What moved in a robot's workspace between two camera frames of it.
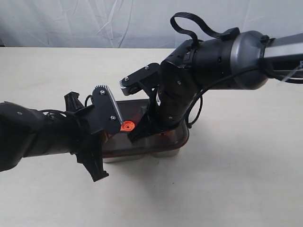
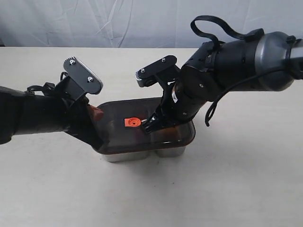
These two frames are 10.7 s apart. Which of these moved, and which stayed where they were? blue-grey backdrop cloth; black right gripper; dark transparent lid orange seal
Moved: black right gripper
Stayed: blue-grey backdrop cloth; dark transparent lid orange seal
